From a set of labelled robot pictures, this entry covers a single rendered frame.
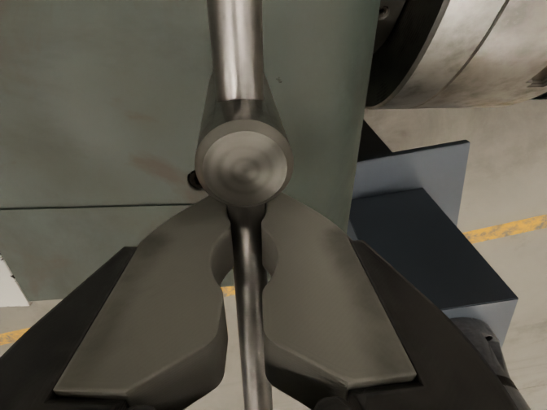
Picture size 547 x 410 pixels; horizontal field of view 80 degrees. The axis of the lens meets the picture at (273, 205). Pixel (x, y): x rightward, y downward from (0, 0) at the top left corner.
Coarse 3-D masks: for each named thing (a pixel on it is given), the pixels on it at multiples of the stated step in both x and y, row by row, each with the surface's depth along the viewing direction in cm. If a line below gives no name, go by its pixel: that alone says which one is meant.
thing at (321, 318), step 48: (288, 240) 9; (336, 240) 9; (288, 288) 8; (336, 288) 8; (288, 336) 6; (336, 336) 6; (384, 336) 6; (288, 384) 7; (336, 384) 6; (384, 384) 6
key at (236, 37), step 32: (224, 0) 7; (256, 0) 7; (224, 32) 7; (256, 32) 7; (224, 64) 7; (256, 64) 8; (224, 96) 8; (256, 96) 8; (256, 224) 10; (256, 256) 11; (256, 288) 11; (256, 320) 12; (256, 352) 12; (256, 384) 13
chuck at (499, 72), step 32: (512, 0) 18; (544, 0) 18; (512, 32) 20; (544, 32) 20; (480, 64) 22; (512, 64) 22; (544, 64) 22; (448, 96) 26; (480, 96) 26; (512, 96) 27
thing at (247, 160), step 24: (264, 96) 9; (216, 120) 7; (240, 120) 7; (264, 120) 7; (216, 144) 7; (240, 144) 7; (264, 144) 7; (288, 144) 7; (216, 168) 7; (240, 168) 7; (264, 168) 7; (288, 168) 7; (216, 192) 7; (240, 192) 7; (264, 192) 8
